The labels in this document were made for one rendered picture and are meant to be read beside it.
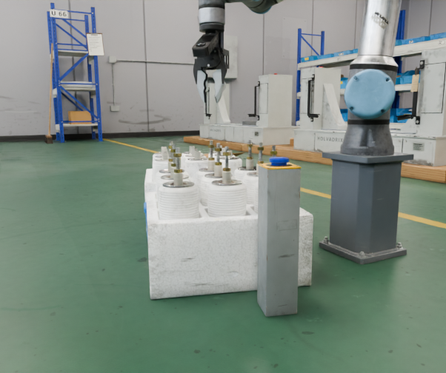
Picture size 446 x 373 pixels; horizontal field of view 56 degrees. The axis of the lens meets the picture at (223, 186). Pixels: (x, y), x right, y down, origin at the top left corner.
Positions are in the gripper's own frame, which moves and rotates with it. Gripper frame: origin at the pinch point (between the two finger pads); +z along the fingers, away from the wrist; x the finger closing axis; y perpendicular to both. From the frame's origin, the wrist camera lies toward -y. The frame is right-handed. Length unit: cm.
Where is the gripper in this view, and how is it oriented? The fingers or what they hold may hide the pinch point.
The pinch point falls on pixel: (210, 98)
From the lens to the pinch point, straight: 122.9
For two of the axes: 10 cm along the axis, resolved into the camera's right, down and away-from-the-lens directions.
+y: 3.3, -1.7, 9.3
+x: -9.4, -0.5, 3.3
